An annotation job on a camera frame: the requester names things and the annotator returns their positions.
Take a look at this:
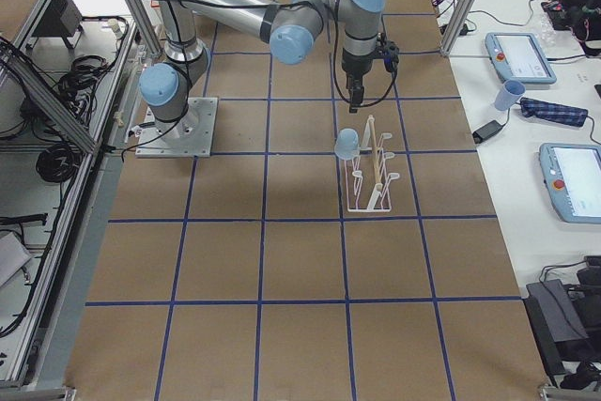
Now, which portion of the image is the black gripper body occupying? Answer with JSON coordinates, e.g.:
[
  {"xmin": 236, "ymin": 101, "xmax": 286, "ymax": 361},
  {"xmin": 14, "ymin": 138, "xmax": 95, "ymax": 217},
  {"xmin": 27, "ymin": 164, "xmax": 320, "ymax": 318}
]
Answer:
[{"xmin": 342, "ymin": 48, "xmax": 376, "ymax": 79}]

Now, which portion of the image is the light blue ribbed cup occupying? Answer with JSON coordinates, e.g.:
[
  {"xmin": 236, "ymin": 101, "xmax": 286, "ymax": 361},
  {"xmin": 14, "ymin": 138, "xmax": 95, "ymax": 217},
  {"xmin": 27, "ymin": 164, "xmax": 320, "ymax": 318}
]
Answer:
[{"xmin": 334, "ymin": 128, "xmax": 360, "ymax": 161}]

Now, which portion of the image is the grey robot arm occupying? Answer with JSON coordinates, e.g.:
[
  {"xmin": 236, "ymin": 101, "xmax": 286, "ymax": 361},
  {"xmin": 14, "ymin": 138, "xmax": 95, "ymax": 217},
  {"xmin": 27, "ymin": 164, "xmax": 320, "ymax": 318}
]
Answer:
[{"xmin": 140, "ymin": 0, "xmax": 398, "ymax": 145}]

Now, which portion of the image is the blue cup on side table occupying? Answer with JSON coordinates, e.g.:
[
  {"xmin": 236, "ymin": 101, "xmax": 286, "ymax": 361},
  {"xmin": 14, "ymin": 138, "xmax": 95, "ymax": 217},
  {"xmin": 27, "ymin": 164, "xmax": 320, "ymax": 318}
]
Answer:
[{"xmin": 493, "ymin": 80, "xmax": 526, "ymax": 111}]

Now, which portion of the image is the black power adapter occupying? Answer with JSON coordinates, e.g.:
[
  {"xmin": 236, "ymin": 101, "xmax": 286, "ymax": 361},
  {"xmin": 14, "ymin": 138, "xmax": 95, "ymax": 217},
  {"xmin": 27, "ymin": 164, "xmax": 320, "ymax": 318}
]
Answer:
[{"xmin": 471, "ymin": 120, "xmax": 504, "ymax": 145}]

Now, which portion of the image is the upper teach pendant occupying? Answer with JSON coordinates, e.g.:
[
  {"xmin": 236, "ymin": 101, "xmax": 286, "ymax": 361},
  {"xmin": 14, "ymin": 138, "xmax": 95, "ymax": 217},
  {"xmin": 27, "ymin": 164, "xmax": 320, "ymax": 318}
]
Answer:
[{"xmin": 485, "ymin": 33, "xmax": 557, "ymax": 85}]

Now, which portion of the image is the teach pendant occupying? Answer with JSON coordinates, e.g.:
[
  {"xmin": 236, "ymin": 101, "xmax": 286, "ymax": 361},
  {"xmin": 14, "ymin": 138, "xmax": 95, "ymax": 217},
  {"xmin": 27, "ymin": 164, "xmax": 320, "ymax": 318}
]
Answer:
[
  {"xmin": 485, "ymin": 33, "xmax": 557, "ymax": 85},
  {"xmin": 538, "ymin": 143, "xmax": 600, "ymax": 224}
]

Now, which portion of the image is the lower teach pendant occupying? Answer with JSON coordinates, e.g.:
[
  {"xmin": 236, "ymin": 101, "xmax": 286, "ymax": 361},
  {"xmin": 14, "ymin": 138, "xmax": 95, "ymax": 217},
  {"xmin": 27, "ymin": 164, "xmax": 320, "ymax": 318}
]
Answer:
[{"xmin": 538, "ymin": 143, "xmax": 600, "ymax": 224}]

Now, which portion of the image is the black laptop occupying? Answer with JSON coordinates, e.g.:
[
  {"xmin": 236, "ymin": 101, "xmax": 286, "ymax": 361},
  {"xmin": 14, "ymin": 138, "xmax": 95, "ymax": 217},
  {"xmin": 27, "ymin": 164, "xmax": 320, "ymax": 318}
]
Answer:
[{"xmin": 524, "ymin": 279, "xmax": 596, "ymax": 377}]

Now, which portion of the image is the black braided cable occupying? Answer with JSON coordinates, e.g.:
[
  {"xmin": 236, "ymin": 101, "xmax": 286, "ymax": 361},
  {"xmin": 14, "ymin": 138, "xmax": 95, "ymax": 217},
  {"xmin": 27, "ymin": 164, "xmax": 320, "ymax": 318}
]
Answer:
[{"xmin": 331, "ymin": 15, "xmax": 400, "ymax": 108}]

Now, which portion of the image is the white wire cup rack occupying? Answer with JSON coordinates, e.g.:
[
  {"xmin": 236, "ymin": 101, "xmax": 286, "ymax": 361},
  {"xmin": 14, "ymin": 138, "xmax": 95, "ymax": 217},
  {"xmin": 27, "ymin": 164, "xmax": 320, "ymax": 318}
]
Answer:
[{"xmin": 336, "ymin": 116, "xmax": 400, "ymax": 213}]

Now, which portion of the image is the aluminium frame post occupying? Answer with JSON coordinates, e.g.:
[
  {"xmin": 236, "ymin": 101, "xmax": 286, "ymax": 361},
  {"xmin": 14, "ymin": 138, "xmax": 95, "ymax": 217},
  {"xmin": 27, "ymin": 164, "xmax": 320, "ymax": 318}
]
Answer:
[{"xmin": 439, "ymin": 0, "xmax": 499, "ymax": 58}]

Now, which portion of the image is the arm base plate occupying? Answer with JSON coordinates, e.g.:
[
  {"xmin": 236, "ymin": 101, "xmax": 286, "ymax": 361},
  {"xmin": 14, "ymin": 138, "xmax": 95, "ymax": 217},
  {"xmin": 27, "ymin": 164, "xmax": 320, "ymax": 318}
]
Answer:
[{"xmin": 135, "ymin": 97, "xmax": 219, "ymax": 158}]

